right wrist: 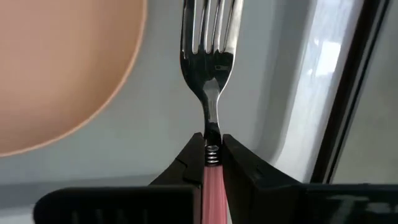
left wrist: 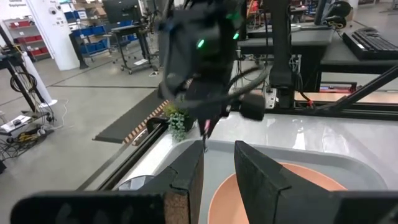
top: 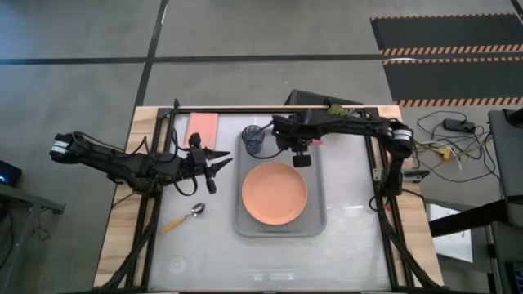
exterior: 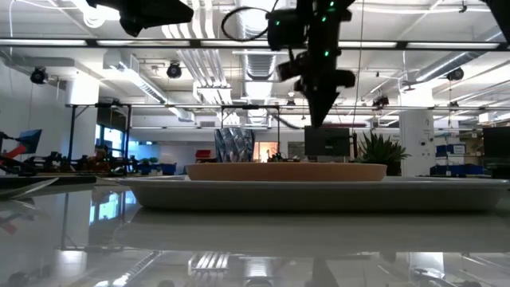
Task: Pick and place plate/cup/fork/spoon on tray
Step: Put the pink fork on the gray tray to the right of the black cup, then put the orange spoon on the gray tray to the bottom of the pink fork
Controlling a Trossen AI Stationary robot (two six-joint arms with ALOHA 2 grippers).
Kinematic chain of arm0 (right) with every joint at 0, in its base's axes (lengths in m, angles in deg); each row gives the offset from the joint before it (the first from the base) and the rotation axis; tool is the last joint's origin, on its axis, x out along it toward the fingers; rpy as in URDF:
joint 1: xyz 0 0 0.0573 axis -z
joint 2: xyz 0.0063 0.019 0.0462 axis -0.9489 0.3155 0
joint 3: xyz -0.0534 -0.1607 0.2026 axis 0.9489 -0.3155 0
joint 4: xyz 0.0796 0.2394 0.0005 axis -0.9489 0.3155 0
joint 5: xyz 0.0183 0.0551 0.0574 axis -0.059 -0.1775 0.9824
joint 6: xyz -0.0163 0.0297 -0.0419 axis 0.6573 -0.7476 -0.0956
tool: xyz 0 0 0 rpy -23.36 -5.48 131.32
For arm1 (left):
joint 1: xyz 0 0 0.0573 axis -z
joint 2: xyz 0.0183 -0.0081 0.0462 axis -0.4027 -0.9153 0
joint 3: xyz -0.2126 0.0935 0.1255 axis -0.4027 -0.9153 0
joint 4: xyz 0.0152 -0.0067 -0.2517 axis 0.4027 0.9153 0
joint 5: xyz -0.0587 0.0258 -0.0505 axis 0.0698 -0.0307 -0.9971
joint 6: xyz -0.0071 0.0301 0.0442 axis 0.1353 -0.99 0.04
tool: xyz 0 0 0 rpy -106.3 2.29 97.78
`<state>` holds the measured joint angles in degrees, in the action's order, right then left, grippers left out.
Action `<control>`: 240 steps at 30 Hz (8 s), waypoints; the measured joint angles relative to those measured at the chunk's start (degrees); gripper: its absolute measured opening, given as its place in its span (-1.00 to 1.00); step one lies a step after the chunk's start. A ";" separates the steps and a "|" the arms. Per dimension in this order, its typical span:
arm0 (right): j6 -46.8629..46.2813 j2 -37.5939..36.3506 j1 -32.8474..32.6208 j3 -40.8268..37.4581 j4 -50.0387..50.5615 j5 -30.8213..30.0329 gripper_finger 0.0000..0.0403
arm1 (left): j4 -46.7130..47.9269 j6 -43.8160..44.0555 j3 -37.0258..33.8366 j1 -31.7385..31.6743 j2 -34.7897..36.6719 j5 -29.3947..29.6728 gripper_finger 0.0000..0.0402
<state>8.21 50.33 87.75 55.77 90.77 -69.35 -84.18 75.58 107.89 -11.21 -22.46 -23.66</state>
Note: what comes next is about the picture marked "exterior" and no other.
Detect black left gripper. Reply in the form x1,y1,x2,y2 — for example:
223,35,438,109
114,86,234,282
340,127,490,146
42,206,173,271
85,0,194,38

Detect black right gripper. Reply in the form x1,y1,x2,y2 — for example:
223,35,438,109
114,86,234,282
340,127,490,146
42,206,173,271
276,48,356,129

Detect orange round plate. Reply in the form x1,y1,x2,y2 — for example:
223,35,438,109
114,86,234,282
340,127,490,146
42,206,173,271
185,161,388,183

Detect dark faceted glass cup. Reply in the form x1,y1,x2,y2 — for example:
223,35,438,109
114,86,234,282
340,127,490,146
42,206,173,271
214,127,257,163

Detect grey plastic tray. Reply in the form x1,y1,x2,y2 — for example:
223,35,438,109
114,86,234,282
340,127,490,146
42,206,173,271
115,175,510,212

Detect black monitor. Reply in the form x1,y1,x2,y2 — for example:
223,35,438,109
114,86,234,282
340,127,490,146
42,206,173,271
304,125,352,158

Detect black ceiling spotlight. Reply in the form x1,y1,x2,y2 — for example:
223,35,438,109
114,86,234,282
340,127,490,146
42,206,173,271
29,66,49,85
445,66,465,82
166,61,183,80

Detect small green potted plant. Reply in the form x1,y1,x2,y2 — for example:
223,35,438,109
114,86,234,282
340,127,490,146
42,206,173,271
356,130,411,177

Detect white column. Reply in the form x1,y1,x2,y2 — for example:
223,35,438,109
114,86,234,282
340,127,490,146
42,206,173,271
398,88,435,177

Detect blue storage bins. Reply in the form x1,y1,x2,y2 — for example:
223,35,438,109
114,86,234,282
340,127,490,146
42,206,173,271
430,143,485,177

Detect dark computer screen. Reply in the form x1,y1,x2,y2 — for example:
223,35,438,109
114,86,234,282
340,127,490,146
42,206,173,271
482,126,510,179

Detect blue panel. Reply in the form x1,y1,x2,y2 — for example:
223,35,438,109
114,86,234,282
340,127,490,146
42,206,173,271
15,128,43,155

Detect black aluminium frame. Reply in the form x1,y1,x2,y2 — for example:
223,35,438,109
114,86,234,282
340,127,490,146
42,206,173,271
0,37,510,52

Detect black looped cable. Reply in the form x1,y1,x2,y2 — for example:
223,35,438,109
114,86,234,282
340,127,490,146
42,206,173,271
220,0,280,43

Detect silver corrugated air duct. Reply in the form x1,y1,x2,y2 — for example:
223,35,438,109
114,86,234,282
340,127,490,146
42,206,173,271
237,49,278,95

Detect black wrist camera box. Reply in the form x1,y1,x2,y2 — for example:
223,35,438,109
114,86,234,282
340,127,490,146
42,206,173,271
265,8,306,52

